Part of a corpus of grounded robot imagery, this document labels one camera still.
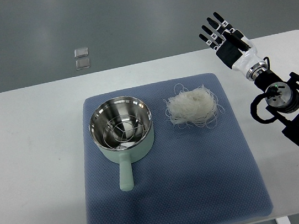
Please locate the white table leg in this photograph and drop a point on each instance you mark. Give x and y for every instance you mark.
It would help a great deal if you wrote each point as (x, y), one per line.
(282, 220)

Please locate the white vermicelli bundle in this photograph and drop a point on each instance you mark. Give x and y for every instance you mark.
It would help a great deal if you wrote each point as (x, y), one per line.
(193, 108)

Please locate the mint green steel pot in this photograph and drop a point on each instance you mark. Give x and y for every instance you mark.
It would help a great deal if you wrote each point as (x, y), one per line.
(117, 106)

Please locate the upper metal floor plate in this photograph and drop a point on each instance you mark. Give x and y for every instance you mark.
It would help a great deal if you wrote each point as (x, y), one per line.
(81, 52)

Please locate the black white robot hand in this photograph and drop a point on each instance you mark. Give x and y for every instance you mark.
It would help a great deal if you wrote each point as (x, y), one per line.
(232, 47)

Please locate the wire steaming rack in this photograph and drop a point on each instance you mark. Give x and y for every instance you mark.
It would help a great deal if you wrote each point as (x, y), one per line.
(123, 132)

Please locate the blue grey table mat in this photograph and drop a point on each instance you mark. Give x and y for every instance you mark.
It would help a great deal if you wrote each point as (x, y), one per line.
(191, 175)

